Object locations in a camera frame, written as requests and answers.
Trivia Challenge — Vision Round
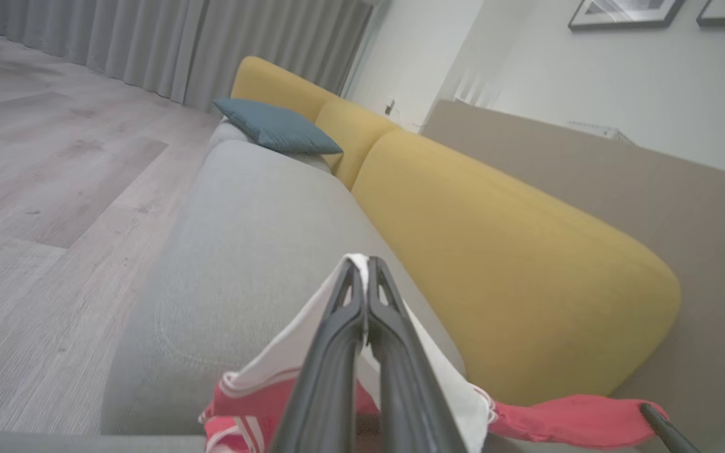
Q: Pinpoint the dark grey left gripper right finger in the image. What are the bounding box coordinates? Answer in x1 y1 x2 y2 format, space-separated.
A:
367 257 468 453

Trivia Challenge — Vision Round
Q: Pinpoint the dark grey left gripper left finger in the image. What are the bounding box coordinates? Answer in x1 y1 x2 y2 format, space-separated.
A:
268 257 367 453

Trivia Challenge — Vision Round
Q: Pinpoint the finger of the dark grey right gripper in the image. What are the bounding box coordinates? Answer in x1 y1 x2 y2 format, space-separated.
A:
639 403 704 453

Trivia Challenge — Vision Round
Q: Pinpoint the red garment with white waistband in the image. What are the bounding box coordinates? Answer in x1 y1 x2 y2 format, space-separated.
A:
199 254 670 453

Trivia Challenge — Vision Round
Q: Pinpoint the large yellow sofa back cushion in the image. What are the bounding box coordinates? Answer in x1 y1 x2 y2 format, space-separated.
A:
351 129 682 406

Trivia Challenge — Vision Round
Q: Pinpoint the blue throw pillow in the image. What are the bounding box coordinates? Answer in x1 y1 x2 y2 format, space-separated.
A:
213 96 344 156

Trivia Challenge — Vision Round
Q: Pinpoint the small grey sofa seat cushion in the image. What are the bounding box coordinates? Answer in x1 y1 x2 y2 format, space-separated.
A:
207 120 333 174

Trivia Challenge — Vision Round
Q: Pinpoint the grey pleated curtain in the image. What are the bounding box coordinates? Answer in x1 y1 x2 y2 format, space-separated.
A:
0 0 377 114

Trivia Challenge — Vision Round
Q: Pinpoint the black framed picture with curve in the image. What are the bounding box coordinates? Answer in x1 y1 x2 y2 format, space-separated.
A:
568 0 685 31

